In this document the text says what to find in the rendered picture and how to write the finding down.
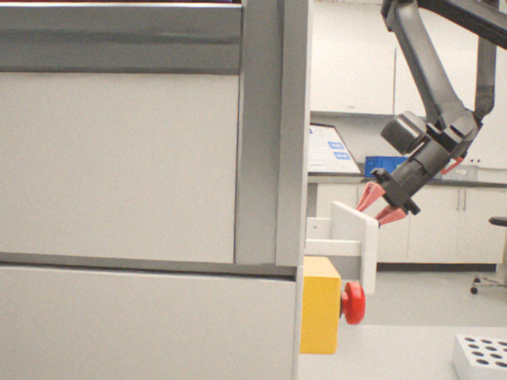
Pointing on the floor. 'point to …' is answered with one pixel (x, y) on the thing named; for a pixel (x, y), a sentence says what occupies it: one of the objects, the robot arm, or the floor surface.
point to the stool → (505, 262)
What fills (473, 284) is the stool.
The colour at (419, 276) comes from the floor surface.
